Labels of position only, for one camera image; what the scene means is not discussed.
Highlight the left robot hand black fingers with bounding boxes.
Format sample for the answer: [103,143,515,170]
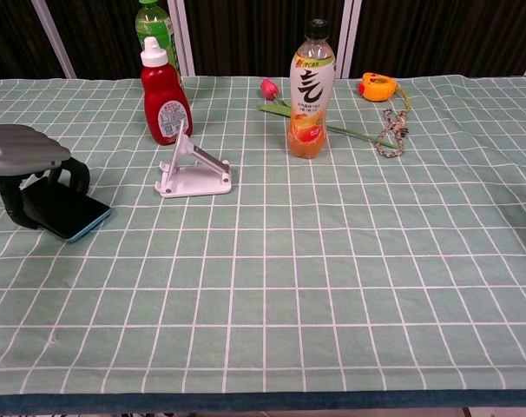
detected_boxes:
[0,124,90,230]

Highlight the black smartphone blue edge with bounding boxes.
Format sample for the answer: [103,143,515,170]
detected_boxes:
[22,176,112,243]

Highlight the white folding phone stand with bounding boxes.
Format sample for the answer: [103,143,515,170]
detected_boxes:
[155,119,233,200]

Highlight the red ketchup squeeze bottle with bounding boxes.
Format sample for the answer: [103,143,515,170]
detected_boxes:
[140,36,194,146]

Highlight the green tea bottle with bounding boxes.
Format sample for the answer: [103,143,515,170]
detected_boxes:
[135,0,184,86]

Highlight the black pleated curtain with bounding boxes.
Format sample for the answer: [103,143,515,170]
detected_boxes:
[0,0,526,82]

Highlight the pink artificial tulip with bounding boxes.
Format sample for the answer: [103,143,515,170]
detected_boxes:
[257,77,397,149]

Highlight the orange drink bottle black cap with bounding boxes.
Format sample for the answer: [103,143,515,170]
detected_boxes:
[286,17,337,160]

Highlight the green checkered tablecloth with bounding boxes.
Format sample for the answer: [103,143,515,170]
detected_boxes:
[0,74,526,409]

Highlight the orange yellow tape measure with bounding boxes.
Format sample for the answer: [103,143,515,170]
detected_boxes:
[358,72,398,103]

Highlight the orange toy with rope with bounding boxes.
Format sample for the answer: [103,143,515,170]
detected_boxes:
[374,84,411,158]

